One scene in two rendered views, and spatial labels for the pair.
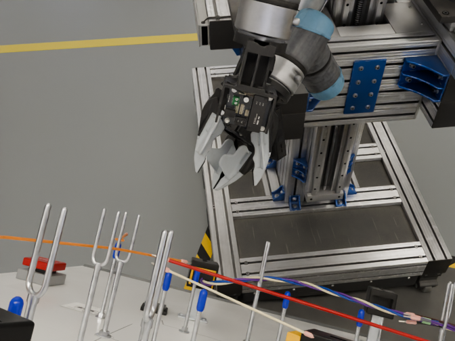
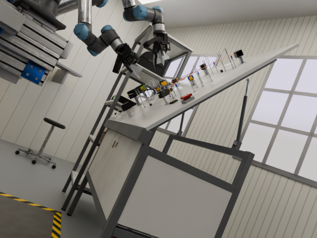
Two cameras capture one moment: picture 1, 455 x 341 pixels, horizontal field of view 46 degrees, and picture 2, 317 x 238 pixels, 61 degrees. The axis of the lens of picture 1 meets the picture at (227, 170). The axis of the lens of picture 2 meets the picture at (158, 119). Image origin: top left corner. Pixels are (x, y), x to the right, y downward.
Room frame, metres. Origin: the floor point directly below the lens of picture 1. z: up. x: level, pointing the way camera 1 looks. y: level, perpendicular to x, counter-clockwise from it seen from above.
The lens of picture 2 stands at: (1.31, 1.38, 0.79)
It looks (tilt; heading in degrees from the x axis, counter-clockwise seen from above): 6 degrees up; 236
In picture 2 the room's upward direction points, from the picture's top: 25 degrees clockwise
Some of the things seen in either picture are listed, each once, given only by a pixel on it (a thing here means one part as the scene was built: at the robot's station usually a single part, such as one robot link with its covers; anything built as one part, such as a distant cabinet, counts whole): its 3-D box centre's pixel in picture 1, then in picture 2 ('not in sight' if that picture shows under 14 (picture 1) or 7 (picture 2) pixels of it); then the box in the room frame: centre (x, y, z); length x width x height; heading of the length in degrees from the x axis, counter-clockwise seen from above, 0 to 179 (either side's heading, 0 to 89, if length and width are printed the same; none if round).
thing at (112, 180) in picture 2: not in sight; (115, 169); (0.52, 0.02, 0.60); 0.55 x 0.03 x 0.39; 74
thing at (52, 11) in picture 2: not in sight; (43, 5); (1.21, -0.12, 1.21); 0.15 x 0.15 x 0.10
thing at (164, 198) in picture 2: not in sight; (147, 177); (0.15, -0.17, 0.60); 1.17 x 0.58 x 0.40; 74
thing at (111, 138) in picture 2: not in sight; (103, 154); (0.37, -0.51, 0.60); 0.55 x 0.02 x 0.39; 74
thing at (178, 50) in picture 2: not in sight; (125, 122); (0.01, -1.09, 0.93); 0.61 x 0.50 x 1.85; 74
